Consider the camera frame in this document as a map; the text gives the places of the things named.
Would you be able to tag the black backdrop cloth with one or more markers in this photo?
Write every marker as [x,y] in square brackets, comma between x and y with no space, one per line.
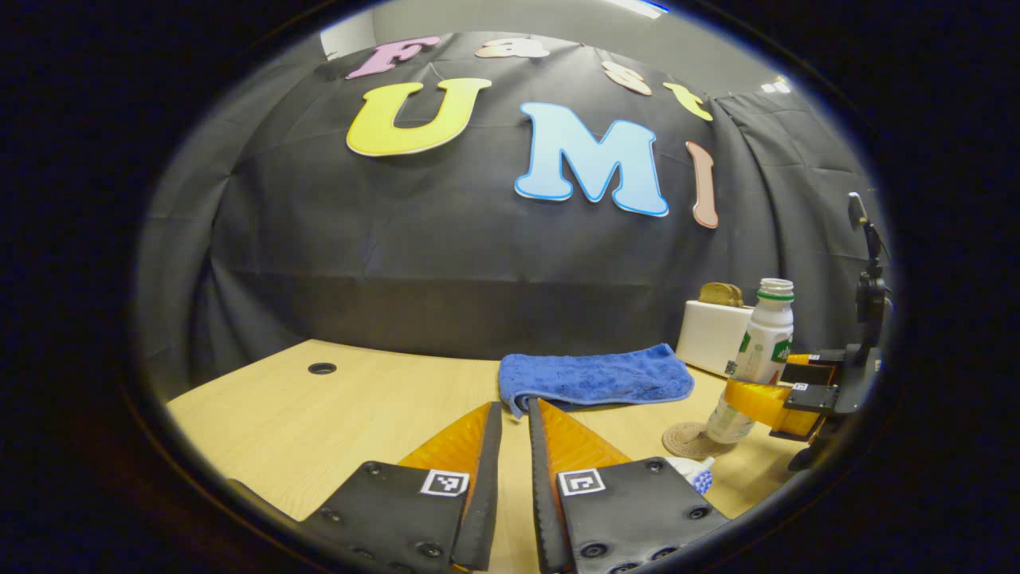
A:
[446,239]

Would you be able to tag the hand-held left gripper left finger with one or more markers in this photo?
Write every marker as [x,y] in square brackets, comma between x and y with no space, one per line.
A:
[484,494]

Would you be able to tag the round wooden coaster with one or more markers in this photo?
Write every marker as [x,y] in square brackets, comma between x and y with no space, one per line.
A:
[685,440]

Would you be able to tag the brown bread slice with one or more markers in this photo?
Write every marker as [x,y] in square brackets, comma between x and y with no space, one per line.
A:
[719,295]

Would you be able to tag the white toaster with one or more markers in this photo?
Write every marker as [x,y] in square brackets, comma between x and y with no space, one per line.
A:
[709,335]

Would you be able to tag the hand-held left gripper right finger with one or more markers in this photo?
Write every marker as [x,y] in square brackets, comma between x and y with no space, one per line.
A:
[543,494]

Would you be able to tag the white green-label water bottle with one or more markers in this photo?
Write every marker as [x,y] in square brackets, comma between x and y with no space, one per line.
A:
[763,343]

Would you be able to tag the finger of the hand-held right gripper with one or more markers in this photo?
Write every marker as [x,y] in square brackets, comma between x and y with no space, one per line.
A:
[809,368]
[757,401]

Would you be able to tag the blue folded towel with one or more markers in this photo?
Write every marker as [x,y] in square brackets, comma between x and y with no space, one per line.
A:
[598,379]

